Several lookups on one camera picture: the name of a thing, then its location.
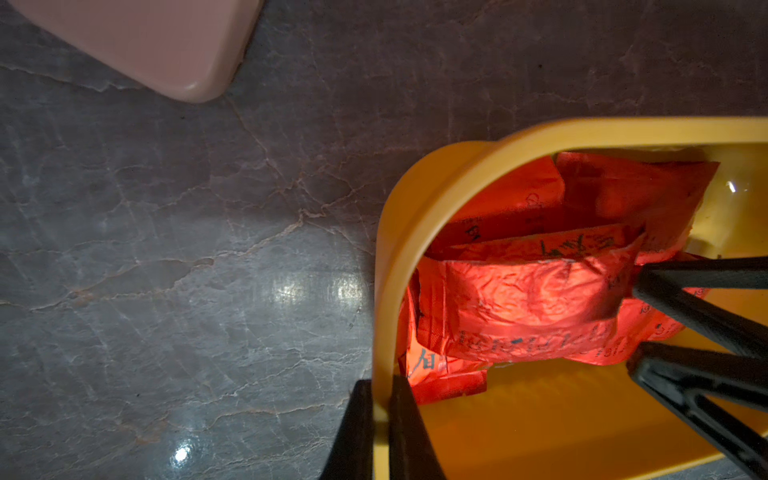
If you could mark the pink plastic case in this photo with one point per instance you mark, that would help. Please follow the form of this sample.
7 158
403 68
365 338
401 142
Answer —
185 50

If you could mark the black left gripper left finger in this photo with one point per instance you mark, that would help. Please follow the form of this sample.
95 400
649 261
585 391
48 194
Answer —
351 456

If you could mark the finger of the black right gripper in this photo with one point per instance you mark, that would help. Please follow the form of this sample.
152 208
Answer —
664 286
686 381

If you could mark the yellow plastic storage box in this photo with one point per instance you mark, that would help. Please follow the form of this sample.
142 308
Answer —
559 418

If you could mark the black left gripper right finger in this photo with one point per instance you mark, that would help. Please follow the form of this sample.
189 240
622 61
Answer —
411 456

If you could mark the red tea bag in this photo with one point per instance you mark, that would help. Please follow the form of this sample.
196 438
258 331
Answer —
525 201
614 322
660 198
493 301
433 377

